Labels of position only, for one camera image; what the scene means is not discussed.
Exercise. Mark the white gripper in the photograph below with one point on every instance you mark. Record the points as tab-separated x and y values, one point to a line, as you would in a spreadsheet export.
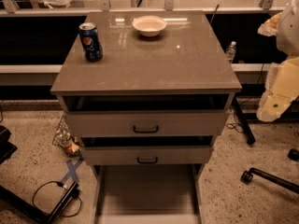
289	32

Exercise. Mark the blue pepsi can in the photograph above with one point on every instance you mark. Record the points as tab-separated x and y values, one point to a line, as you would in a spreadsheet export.
89	39

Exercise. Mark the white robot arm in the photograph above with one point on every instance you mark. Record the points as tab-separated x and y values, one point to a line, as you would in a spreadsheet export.
285	26

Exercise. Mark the grey drawer cabinet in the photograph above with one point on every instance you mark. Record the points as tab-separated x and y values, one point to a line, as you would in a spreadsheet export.
183	69

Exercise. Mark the open bottom drawer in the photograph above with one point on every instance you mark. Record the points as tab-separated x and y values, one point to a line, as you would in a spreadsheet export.
147	194

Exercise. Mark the clear water bottle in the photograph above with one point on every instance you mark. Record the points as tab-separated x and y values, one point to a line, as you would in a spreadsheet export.
231	51

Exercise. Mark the white bowl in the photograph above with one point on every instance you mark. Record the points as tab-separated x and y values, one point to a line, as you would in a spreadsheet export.
149	26

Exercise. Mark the top drawer with handle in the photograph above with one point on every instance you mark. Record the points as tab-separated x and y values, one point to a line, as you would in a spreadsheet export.
133	124

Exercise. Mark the wire basket with trash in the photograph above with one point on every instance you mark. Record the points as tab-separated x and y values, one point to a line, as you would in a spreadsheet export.
65	140

